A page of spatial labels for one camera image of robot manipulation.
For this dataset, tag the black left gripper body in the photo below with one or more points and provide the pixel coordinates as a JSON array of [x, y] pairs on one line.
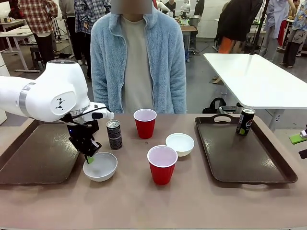
[[80, 134]]

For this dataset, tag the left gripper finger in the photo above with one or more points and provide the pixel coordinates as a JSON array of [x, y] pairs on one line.
[[90, 159], [96, 145]]

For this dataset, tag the white bowl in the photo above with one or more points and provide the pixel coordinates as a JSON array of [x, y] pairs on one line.
[[100, 170], [180, 145]]

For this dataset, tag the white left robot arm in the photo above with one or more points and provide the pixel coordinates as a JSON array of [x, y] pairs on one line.
[[48, 95]]

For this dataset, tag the brown plastic tray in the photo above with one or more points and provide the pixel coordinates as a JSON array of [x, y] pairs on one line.
[[239, 155], [36, 155]]

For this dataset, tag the red plastic cup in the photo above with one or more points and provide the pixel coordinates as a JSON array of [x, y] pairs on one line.
[[162, 167], [145, 124]]

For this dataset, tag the black green-label soda can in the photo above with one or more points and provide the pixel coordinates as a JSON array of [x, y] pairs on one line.
[[245, 122]]

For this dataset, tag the white folding table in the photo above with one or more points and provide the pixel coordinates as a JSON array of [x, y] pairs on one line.
[[259, 79]]

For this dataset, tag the person in blue fleece jacket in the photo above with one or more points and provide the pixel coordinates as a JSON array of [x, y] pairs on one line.
[[139, 67]]

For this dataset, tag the black bag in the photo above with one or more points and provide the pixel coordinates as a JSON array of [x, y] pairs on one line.
[[213, 106]]

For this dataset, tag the black stool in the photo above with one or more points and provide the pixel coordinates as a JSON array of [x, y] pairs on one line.
[[35, 56]]

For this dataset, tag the person in floral shirt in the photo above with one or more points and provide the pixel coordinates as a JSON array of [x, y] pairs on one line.
[[296, 31]]

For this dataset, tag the person in dark clothes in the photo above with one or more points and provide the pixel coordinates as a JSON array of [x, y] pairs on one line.
[[70, 26]]

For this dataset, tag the person in blue plaid shirt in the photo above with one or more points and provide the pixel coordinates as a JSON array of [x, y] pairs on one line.
[[88, 19]]

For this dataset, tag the person in light blue shirt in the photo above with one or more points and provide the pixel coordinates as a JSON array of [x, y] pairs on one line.
[[275, 24]]

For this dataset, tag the white background desk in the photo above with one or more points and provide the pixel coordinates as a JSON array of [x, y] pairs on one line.
[[14, 38]]

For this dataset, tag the person in red plaid shirt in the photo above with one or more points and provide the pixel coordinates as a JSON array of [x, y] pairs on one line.
[[40, 24]]

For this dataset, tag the black tripod pole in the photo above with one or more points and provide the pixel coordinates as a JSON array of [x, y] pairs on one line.
[[260, 26]]

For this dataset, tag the person in black jacket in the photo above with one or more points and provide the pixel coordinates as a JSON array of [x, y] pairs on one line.
[[235, 21]]

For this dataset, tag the brown background table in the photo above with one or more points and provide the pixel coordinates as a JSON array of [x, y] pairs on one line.
[[189, 31]]

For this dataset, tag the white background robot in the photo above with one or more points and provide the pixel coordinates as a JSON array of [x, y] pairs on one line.
[[177, 7]]

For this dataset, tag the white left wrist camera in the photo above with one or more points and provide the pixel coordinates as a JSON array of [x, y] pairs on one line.
[[102, 115]]

